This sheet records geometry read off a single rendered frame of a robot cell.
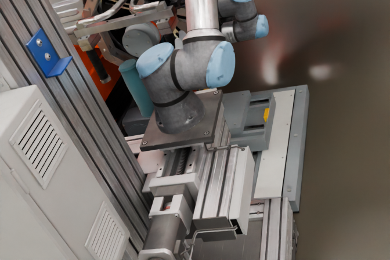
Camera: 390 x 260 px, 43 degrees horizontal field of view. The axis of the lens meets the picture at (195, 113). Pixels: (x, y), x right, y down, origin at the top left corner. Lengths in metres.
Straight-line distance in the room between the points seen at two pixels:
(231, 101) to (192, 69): 1.26
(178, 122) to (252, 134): 1.03
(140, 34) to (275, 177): 0.87
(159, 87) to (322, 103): 1.50
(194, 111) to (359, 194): 1.02
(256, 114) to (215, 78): 1.27
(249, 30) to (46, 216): 0.98
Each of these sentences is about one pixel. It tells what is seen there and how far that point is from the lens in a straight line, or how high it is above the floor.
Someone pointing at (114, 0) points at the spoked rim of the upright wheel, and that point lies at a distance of 2.20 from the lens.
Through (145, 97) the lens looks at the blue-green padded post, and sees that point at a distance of 2.14.
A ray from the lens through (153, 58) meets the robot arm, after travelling 1.33.
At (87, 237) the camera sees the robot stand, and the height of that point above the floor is 0.91.
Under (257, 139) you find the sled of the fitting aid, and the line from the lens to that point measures 2.34.
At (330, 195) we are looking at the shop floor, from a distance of 2.23.
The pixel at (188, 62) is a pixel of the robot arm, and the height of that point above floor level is 1.02.
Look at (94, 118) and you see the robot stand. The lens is 1.28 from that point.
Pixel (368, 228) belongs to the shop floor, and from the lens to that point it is 2.09.
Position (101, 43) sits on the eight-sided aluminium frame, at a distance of 2.21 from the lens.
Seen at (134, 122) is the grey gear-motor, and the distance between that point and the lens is 2.38.
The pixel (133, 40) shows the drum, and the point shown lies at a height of 0.87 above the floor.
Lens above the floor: 1.62
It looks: 33 degrees down
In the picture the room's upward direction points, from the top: 23 degrees counter-clockwise
